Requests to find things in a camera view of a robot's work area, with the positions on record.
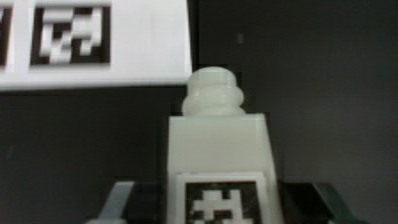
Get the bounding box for white marker plate with tags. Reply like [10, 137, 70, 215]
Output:
[0, 0, 193, 91]

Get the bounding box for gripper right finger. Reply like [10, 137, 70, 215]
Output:
[280, 182, 370, 224]

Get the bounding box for white table leg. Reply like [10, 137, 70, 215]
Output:
[166, 67, 285, 224]

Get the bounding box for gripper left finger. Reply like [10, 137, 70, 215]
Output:
[86, 180, 164, 224]

